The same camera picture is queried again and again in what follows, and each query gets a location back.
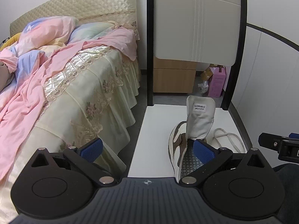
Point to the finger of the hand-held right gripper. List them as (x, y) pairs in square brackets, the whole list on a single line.
[(294, 135), (268, 139)]

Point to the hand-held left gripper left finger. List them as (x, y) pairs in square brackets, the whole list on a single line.
[(93, 149)]

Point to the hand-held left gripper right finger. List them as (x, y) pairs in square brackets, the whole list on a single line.
[(202, 150)]

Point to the white shoelace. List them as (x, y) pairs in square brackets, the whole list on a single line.
[(230, 140)]

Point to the white and brown sneaker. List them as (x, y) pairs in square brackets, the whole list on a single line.
[(201, 119)]

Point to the cream quilted bed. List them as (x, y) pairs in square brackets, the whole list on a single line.
[(98, 93)]

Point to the crumpled clear plastic bag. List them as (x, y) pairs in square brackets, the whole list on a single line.
[(203, 86)]

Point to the pink box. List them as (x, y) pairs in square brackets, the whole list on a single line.
[(217, 84)]

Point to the brown cardboard box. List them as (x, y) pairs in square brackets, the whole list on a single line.
[(206, 74)]

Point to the wooden nightstand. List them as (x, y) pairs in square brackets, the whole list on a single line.
[(172, 74)]

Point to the pink pastel duvet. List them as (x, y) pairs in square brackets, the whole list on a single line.
[(39, 74)]

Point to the pastel pillow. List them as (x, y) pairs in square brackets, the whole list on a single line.
[(91, 31)]

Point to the yellow cloth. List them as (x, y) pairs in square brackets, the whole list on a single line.
[(12, 39)]

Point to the white chair with black frame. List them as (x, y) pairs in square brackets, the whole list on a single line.
[(196, 23)]

